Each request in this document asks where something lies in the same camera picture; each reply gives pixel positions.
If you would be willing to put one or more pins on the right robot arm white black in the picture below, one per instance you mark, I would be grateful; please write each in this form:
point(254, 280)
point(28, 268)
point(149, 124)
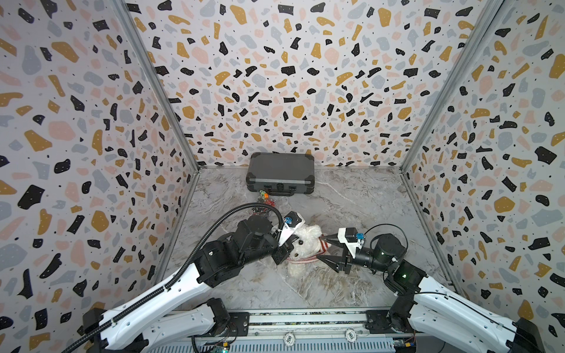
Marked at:
point(425, 305)

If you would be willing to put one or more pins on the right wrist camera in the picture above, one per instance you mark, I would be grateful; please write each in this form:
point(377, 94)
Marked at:
point(352, 239)

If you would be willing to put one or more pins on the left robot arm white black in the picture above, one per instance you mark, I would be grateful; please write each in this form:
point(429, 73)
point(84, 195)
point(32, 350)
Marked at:
point(147, 322)

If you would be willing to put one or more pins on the white teddy bear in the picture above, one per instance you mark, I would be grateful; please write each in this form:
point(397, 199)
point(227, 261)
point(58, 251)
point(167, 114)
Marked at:
point(304, 232)

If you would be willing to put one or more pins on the red white striped knitted sweater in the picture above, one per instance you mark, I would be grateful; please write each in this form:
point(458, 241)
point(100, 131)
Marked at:
point(306, 250)

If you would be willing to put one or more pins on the bag of colourful small parts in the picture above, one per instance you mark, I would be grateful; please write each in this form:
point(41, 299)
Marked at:
point(263, 198)

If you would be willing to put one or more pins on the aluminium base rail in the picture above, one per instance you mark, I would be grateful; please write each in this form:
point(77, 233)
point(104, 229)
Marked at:
point(363, 329)

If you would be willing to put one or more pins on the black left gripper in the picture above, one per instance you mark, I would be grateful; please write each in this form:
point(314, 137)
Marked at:
point(283, 251)

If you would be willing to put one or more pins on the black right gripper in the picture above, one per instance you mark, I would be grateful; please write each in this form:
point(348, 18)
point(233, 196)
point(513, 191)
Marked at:
point(346, 259)

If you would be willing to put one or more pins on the dark grey hard case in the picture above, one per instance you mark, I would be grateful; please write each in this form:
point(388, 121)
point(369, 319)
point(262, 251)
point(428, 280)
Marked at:
point(281, 174)

